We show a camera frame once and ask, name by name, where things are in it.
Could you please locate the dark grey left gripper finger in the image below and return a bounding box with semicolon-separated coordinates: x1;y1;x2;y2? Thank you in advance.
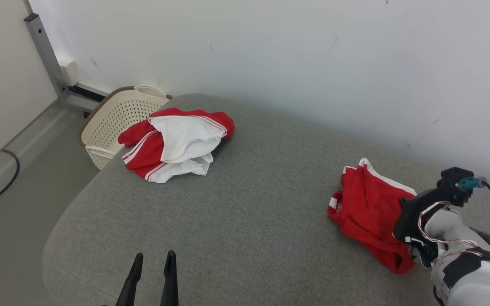
115;253;144;306
160;250;180;306

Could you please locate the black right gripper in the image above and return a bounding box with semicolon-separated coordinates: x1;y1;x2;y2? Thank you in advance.
393;187;463;244

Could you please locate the red shorts white trim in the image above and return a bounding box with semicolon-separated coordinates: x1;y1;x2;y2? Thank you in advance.
328;158;419;275

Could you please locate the red white basketball jersey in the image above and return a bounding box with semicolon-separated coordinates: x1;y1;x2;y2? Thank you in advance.
118;107;235;184

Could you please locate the cream perforated laundry basket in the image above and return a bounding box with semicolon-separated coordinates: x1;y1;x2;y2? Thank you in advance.
78;85;173;171

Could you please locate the twisted red white wire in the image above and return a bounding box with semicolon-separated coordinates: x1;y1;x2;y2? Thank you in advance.
405;201;484;261

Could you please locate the black cable teal plug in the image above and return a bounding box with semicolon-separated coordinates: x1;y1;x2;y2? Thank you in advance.
457;176;490;218

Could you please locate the white wall trunking box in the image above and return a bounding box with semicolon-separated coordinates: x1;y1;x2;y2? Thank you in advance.
57;59;80;86

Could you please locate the grey metal frame post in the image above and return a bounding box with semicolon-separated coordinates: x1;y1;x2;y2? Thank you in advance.
24;14;114;113

